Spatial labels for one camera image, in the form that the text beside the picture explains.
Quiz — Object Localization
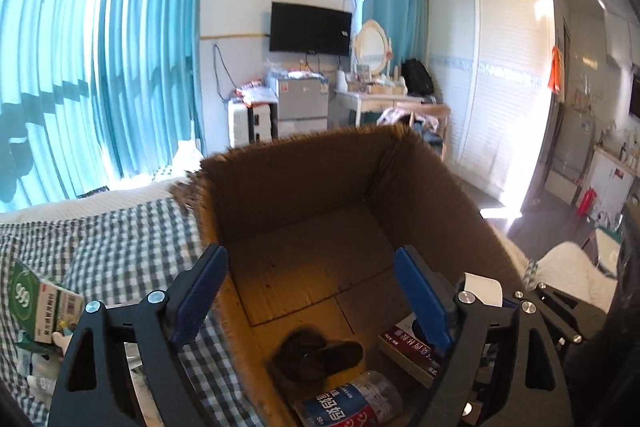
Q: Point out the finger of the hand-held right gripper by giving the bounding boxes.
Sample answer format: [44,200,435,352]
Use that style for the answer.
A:
[514,284,586,348]

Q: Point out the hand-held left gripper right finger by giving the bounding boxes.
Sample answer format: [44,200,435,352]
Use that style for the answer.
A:
[393,246,573,427]

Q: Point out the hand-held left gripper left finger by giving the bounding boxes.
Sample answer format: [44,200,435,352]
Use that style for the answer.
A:
[47,243,230,427]

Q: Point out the red box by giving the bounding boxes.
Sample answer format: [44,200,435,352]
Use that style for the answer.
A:
[377,313,446,389]

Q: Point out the white plastic bottle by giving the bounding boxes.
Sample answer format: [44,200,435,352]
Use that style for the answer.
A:
[462,272,503,308]

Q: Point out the brown cardboard box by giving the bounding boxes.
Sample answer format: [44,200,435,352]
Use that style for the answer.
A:
[170,123,526,427]

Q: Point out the green medicine box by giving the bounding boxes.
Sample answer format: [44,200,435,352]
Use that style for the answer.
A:
[7,257,86,348]

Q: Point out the checked blanket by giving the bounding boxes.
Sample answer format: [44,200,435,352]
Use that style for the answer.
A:
[0,194,281,427]

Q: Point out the dark fuzzy cloth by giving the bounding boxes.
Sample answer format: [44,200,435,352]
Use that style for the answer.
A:
[267,328,365,383]

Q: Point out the plastic bottle blue red label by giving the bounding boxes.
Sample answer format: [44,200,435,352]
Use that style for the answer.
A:
[297,369,405,427]

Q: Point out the white plastic bag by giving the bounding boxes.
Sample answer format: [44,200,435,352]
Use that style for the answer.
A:
[175,139,206,170]

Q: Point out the white kitchen cabinet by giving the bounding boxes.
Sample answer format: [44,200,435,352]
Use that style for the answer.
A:
[590,144,640,228]

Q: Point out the white packet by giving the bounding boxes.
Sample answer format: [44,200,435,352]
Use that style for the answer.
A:
[17,329,73,400]

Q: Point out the white suitcase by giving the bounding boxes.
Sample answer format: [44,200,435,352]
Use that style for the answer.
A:
[227,101,273,148]

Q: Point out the pile of clothes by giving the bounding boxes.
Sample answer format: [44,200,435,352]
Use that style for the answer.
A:
[377,107,443,142]

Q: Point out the wooden chair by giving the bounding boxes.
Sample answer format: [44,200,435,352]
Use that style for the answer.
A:
[377,103,451,158]

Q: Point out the white dressing table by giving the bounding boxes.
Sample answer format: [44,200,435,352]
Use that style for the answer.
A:
[334,87,426,128]

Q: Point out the red white packets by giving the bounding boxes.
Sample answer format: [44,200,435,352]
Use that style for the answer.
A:
[235,82,278,105]

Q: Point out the silver mini fridge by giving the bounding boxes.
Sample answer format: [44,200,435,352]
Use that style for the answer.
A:
[276,77,331,140]

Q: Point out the black backpack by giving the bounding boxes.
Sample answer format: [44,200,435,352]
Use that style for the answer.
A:
[401,58,435,98]

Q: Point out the white sliding wardrobe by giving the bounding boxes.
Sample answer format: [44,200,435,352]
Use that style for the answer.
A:
[426,0,558,212]

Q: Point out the orange cloth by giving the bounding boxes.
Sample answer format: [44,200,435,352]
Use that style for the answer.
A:
[547,46,565,94]

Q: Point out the oval white vanity mirror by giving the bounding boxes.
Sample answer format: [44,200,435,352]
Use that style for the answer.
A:
[354,19,396,78]

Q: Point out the dark wall cable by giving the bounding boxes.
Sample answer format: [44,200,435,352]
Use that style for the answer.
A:
[212,43,241,102]

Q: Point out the black wall television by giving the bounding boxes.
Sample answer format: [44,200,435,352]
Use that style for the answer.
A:
[270,1,353,56]

